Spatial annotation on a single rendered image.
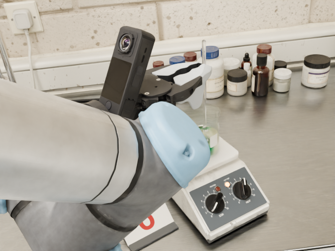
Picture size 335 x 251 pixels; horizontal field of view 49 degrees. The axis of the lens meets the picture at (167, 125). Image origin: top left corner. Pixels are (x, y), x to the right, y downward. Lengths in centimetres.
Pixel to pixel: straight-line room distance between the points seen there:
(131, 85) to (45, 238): 20
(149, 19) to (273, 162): 54
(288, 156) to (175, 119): 52
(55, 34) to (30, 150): 90
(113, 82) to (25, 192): 26
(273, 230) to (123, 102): 35
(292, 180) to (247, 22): 55
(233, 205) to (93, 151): 41
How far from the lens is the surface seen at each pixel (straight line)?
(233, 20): 113
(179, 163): 30
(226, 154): 66
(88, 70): 110
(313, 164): 80
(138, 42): 45
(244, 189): 64
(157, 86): 50
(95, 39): 111
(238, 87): 101
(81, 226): 36
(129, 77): 45
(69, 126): 25
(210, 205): 62
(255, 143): 84
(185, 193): 63
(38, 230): 40
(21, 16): 109
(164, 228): 66
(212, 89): 99
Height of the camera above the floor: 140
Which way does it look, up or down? 33 degrees down
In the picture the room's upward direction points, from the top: 6 degrees counter-clockwise
